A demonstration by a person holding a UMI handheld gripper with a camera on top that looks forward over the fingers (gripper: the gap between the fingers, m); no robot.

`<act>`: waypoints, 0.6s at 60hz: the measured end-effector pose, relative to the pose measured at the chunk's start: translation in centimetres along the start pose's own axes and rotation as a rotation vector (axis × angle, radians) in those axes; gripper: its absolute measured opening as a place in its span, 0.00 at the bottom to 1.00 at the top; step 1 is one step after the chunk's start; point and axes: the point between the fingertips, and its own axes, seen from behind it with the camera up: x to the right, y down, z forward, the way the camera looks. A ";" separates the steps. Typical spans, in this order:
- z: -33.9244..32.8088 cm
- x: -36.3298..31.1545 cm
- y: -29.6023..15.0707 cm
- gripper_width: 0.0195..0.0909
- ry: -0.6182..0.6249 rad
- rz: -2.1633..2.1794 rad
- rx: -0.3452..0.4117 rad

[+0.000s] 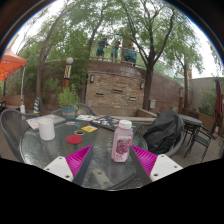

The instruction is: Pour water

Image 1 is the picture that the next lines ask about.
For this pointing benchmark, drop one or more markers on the grey wall box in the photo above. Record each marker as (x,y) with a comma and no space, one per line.
(152,104)

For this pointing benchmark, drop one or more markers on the closed red umbrella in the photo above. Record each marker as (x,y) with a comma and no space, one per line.
(218,103)

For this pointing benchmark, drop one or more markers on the white sticker sheet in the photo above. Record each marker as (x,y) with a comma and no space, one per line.
(86,117)

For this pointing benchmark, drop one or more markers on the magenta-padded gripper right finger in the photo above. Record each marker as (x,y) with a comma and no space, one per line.
(165,166)

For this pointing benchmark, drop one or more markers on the silver laptop with stickers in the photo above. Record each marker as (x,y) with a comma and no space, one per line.
(55,118)

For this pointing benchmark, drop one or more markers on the black laptop with stickers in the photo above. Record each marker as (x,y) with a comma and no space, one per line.
(106,123)

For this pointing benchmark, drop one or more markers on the blue yellow striped cone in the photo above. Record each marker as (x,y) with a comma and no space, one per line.
(36,106)

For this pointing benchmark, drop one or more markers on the tall green tree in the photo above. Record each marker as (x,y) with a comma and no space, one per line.
(147,86)
(41,80)

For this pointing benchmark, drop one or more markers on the black metal patio chair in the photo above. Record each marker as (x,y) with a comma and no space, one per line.
(205,140)

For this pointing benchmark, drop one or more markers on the small colourful card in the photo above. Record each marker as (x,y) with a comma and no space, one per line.
(72,123)

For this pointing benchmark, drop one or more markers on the globe lamp post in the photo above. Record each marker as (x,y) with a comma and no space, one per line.
(67,73)

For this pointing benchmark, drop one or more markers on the green plant in teal pot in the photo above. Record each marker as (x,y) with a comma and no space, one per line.
(68,111)

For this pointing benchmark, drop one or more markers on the black jacket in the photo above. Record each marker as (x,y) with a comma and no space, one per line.
(163,131)

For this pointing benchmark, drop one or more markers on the person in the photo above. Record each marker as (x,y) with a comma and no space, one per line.
(101,48)
(134,56)
(115,51)
(128,53)

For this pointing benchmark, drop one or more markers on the white cup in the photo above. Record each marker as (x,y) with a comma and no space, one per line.
(46,130)

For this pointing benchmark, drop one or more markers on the pink juice bottle white cap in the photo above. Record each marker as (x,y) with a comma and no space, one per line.
(121,146)

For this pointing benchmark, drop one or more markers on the yellow card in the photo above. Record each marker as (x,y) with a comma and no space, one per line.
(89,128)

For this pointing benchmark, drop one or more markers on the orange canopy tent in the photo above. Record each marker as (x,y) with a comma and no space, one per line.
(11,63)

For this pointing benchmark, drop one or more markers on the flat round red coaster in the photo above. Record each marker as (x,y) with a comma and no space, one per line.
(74,139)

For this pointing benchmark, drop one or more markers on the dark patio table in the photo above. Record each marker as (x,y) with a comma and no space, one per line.
(191,120)

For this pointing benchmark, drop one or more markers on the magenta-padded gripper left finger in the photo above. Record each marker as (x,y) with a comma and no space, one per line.
(56,166)

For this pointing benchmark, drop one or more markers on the wall lamp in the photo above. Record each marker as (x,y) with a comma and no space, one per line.
(92,78)
(142,85)

